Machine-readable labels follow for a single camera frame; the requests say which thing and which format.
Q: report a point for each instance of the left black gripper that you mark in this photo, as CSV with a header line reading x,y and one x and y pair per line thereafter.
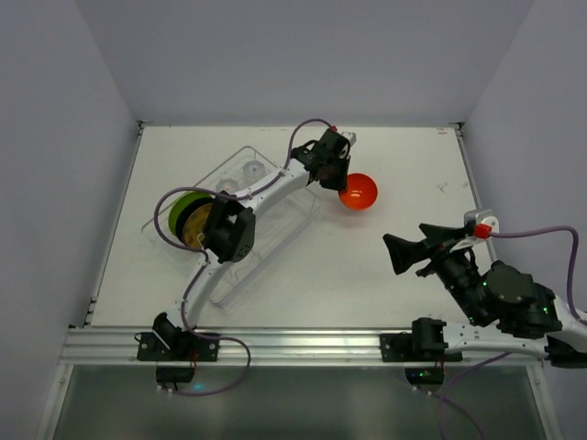
x,y
334,173

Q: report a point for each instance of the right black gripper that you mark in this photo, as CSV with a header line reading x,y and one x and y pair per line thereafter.
x,y
437,250

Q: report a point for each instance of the orange bowl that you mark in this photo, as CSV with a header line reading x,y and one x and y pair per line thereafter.
x,y
361,192

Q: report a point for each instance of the green plate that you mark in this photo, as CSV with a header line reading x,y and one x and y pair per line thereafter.
x,y
181,202

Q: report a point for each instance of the yellow patterned plate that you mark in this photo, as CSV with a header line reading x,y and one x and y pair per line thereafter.
x,y
193,232

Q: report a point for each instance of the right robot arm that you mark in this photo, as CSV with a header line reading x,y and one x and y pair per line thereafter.
x,y
507,311

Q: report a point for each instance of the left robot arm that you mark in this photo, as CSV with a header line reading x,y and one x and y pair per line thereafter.
x,y
229,230

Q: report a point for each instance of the clear glass back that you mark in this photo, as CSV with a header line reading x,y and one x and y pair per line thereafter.
x,y
253,171

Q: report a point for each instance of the clear glass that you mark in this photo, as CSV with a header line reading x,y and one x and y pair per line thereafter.
x,y
229,186
253,171

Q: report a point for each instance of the clear glass left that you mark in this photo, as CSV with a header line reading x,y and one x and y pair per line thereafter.
x,y
229,186

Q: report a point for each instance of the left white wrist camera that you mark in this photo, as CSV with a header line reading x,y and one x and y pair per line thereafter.
x,y
351,137

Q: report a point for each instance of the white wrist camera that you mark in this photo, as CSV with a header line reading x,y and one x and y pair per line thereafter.
x,y
351,137
478,226

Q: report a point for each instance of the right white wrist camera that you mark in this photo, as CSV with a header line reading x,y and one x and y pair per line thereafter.
x,y
478,226

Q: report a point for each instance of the clear wire dish rack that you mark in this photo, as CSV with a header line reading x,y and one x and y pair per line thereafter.
x,y
274,230

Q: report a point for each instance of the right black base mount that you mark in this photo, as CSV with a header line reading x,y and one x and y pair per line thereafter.
x,y
428,351

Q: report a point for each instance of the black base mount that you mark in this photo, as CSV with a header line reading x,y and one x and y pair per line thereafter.
x,y
202,346
428,351

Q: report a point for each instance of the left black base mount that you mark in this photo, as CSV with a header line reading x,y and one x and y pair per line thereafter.
x,y
202,346

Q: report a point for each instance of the aluminium mounting rail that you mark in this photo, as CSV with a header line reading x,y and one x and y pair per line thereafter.
x,y
273,347

